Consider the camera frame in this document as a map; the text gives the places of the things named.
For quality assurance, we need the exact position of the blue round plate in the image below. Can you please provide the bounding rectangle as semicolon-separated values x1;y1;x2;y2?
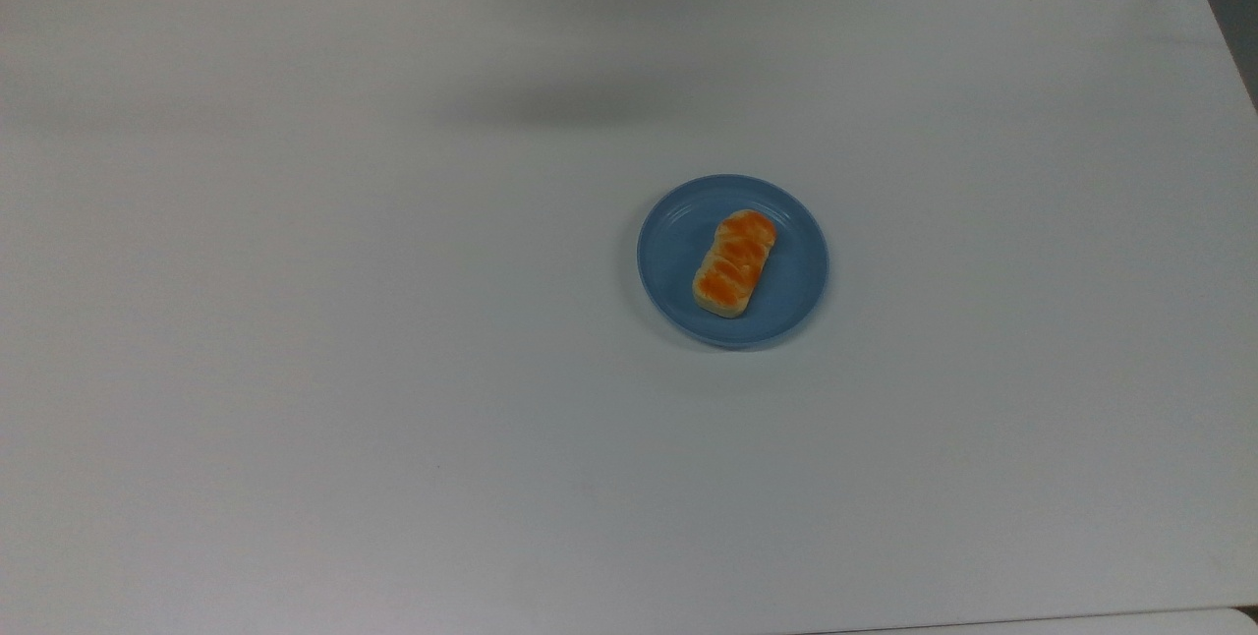
636;173;829;351

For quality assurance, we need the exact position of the orange glazed bread loaf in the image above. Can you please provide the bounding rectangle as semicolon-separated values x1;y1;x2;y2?
692;209;778;319

